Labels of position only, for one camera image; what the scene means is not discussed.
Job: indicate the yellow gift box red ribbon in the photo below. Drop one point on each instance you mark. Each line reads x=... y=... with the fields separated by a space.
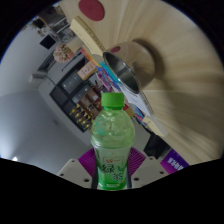
x=129 y=110

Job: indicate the white printed booklet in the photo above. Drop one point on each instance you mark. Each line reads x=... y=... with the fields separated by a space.
x=138 y=100

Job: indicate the stainless steel cup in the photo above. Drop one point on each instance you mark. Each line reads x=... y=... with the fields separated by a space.
x=133 y=61

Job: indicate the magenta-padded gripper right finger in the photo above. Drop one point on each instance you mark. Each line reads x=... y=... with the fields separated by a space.
x=148 y=170

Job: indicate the white air conditioner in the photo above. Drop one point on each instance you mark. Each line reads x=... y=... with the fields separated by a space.
x=37 y=77

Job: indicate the upright orange box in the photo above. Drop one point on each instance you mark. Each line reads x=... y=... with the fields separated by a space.
x=86 y=70

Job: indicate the pink flower bouquet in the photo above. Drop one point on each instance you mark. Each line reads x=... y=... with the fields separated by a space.
x=63 y=53

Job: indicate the beige paper booklet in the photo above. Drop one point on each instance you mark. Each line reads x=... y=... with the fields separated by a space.
x=156 y=126

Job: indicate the flat round red coaster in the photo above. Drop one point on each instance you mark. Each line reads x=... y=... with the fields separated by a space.
x=91 y=9

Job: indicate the black computer monitor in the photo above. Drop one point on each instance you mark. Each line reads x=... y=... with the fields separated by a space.
x=47 y=41

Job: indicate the green tea drink bottle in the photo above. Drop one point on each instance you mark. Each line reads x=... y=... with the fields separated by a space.
x=112 y=143

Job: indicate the ceiling light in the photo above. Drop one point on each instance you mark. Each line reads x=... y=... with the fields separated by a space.
x=15 y=158

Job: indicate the large blue printed package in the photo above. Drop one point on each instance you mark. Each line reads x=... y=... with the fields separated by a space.
x=105 y=78

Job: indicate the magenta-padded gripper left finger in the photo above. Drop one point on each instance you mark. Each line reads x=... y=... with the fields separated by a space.
x=75 y=171

